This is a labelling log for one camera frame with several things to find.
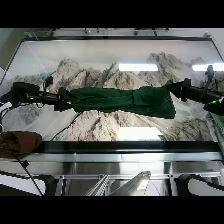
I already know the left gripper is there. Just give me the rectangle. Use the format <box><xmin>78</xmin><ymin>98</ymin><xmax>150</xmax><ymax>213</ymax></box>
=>
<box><xmin>54</xmin><ymin>87</ymin><xmax>77</xmax><ymax>112</ymax></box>

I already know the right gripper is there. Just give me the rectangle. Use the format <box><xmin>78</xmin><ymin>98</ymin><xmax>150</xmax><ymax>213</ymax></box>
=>
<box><xmin>165</xmin><ymin>78</ymin><xmax>193</xmax><ymax>103</ymax></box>

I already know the green T-shirt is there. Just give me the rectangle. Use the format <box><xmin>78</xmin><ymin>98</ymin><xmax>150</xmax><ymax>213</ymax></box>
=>
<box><xmin>68</xmin><ymin>79</ymin><xmax>177</xmax><ymax>120</ymax></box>

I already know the brown garment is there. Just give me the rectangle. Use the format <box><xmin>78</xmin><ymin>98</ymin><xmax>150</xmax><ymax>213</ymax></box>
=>
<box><xmin>0</xmin><ymin>130</ymin><xmax>44</xmax><ymax>160</ymax></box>

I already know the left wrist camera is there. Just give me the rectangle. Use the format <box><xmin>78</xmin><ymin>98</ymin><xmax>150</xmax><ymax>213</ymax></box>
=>
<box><xmin>43</xmin><ymin>75</ymin><xmax>55</xmax><ymax>90</ymax></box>

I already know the silver frame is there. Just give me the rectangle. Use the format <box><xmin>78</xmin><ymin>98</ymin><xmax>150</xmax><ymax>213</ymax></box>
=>
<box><xmin>0</xmin><ymin>151</ymin><xmax>224</xmax><ymax>197</ymax></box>

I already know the black cable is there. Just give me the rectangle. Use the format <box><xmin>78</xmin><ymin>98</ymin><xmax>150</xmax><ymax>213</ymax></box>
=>
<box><xmin>18</xmin><ymin>159</ymin><xmax>45</xmax><ymax>197</ymax></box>

